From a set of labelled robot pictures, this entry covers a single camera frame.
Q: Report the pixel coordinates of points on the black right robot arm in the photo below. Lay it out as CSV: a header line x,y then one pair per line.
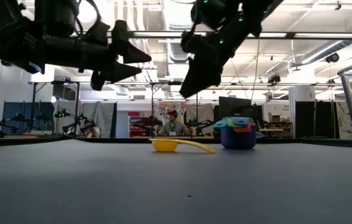
x,y
257,15

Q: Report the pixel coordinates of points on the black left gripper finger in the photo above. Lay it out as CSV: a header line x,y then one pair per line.
x,y
135,56
120,71

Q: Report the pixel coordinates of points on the black partition panel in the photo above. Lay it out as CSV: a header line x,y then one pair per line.
x,y
306,119

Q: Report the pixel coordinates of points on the black ceiling spotlight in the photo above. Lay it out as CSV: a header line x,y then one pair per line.
x,y
332,57

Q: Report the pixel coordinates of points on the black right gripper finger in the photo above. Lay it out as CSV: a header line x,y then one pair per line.
x,y
196,77
214,76

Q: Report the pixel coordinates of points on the cardboard box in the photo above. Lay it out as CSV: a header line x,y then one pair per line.
x,y
275,118

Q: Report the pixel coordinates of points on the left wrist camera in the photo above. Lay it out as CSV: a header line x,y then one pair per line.
x,y
54,18

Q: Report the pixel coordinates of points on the blue partition panel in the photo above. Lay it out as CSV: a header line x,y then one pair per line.
x,y
14,109

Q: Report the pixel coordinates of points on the large black monitor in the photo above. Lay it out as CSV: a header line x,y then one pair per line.
x,y
235,107

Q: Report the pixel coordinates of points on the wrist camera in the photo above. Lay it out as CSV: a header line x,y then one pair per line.
x,y
208,14
54,18

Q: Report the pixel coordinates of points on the dark grey table mat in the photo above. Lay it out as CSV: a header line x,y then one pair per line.
x,y
101,186

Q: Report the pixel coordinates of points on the black metal stand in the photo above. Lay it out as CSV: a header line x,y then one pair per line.
x,y
77,109

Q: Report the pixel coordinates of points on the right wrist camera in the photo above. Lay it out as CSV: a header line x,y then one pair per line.
x,y
208,14

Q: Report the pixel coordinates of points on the red shelf rack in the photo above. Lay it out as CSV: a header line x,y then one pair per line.
x,y
135,124

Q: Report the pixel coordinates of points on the person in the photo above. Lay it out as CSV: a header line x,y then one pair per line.
x,y
173,127
93,132

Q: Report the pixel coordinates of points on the purple measuring cup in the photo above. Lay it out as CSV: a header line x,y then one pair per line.
x,y
238,140

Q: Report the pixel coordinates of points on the grey hanging cloth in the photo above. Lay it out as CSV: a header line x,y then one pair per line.
x,y
103,115

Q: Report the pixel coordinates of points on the teal measuring cup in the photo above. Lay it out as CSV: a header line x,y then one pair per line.
x,y
220,124

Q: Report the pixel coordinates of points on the orange measuring cup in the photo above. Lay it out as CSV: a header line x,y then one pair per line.
x,y
242,129

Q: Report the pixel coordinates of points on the background black robot arm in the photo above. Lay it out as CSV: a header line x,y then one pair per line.
x,y
62,113
19,117

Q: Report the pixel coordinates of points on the yellow measuring cup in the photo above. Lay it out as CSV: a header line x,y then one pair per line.
x,y
163,145

